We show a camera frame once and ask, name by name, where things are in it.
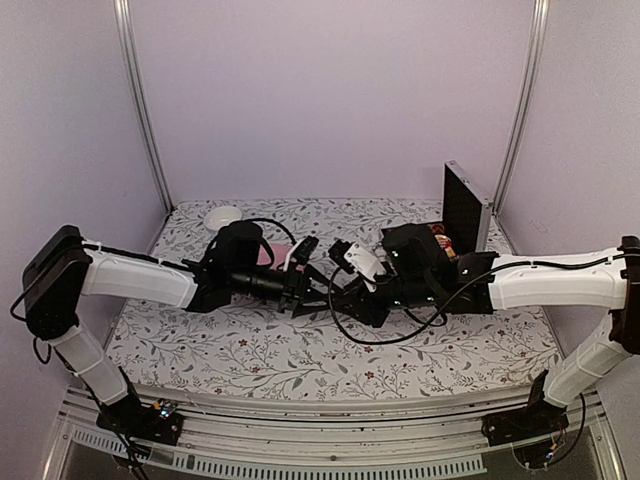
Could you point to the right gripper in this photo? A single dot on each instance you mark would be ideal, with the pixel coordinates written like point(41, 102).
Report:
point(364, 310)

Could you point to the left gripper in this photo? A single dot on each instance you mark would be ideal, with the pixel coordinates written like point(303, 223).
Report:
point(298, 292)

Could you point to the red card deck box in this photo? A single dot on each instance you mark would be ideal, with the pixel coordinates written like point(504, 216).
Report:
point(446, 244)

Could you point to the aluminium poker case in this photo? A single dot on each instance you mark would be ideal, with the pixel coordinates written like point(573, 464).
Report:
point(465, 219)

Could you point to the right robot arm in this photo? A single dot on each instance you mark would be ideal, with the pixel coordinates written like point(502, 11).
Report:
point(420, 273)

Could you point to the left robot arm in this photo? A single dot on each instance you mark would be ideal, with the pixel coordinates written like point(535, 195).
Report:
point(239, 261)

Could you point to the pink plate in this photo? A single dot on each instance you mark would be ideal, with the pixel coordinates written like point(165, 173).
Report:
point(274, 260)

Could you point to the white bowl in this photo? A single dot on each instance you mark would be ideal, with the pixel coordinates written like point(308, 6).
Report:
point(220, 217)

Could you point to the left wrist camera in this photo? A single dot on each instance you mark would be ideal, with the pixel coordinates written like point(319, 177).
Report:
point(299, 254)

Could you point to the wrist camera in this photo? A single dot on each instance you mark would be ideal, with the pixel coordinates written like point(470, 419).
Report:
point(355, 259)
point(299, 254)

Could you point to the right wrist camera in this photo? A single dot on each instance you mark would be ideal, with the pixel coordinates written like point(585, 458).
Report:
point(355, 259)

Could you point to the front aluminium rail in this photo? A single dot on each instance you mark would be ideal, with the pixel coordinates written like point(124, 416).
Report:
point(416, 438)

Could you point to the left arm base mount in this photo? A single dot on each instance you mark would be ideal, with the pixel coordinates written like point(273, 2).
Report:
point(129, 417)

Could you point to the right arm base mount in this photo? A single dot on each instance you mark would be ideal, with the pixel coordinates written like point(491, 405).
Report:
point(542, 432)

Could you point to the left aluminium frame post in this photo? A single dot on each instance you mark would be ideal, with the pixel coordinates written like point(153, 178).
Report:
point(126, 36)

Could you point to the aluminium frame post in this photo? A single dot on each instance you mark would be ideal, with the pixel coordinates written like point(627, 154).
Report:
point(533, 57)
point(126, 36)

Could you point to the right aluminium frame post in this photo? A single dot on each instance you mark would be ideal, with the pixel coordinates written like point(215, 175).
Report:
point(533, 57)

